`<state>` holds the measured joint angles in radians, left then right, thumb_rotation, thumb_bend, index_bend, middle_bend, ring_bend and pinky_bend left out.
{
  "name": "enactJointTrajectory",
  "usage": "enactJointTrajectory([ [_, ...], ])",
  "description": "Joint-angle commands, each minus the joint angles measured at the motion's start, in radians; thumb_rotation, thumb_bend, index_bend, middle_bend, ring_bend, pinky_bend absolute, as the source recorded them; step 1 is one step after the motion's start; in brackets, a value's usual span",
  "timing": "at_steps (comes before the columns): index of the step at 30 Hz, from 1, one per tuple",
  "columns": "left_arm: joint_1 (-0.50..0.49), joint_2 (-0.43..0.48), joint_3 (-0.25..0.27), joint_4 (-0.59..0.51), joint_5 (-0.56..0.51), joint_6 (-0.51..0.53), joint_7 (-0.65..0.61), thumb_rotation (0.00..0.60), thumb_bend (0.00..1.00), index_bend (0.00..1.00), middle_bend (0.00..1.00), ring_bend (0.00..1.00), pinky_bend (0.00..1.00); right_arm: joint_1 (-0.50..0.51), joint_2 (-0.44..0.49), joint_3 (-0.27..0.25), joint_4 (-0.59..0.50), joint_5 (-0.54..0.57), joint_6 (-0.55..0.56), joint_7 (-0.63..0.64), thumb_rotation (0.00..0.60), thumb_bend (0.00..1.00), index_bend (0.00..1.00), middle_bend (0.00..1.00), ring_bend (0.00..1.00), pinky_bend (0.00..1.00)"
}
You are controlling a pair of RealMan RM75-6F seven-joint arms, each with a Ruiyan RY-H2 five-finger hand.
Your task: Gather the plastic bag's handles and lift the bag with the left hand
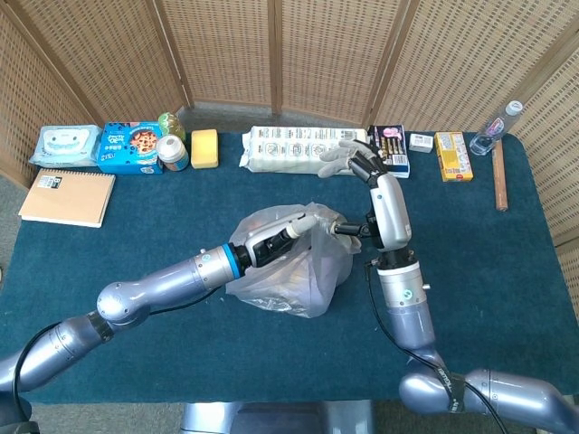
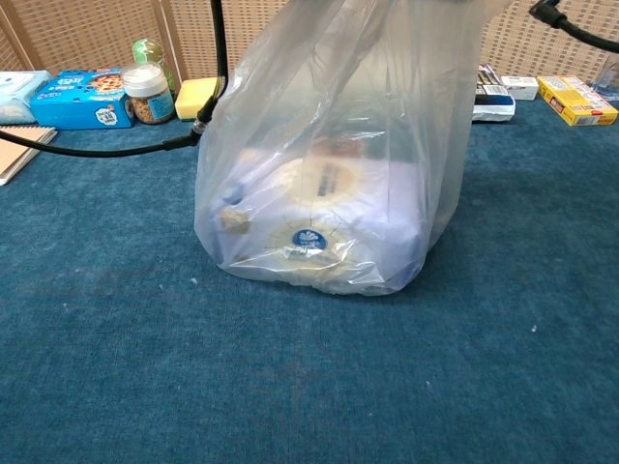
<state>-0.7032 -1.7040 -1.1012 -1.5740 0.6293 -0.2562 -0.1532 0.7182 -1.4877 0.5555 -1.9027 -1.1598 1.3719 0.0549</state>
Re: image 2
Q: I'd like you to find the clear plastic bag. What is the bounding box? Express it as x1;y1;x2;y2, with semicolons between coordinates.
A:
192;0;514;297

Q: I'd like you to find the white tissue pack blue logo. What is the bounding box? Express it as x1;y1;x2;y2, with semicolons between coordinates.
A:
207;144;421;294

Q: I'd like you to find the teal carpet table cover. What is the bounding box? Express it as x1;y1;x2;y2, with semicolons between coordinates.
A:
0;91;619;464

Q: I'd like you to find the yellow sponge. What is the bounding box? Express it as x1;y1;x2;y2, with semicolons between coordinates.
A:
174;75;221;122

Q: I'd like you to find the glass jar white lid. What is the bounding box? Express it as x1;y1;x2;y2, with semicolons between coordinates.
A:
121;63;175;126

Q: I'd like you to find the black pink package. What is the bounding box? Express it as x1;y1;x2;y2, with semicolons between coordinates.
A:
471;62;516;123

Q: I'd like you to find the green bottle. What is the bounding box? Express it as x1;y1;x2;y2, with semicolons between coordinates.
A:
132;38;178;96

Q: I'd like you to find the small white box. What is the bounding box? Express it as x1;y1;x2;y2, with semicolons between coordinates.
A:
500;75;540;102

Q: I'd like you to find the blue cookie box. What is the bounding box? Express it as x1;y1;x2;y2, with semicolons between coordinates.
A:
29;67;135;131

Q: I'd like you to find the wicker folding screen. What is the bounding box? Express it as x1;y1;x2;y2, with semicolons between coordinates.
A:
0;0;619;98

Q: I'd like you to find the yellow box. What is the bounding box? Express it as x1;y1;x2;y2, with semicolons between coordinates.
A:
537;74;619;128

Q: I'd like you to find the brown spiral notebook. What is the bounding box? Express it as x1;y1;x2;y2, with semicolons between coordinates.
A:
0;124;59;187

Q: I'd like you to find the light blue wet wipes pack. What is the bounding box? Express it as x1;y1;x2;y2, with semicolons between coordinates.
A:
0;70;53;126

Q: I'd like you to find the clear water bottle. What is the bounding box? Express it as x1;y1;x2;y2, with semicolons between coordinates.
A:
592;38;619;102

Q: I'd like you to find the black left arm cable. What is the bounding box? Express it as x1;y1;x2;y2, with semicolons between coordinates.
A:
0;0;231;159

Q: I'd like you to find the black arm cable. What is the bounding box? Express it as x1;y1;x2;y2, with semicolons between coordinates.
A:
529;0;619;55
0;0;231;159

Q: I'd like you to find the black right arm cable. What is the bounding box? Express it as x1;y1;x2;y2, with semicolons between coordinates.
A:
529;0;619;55

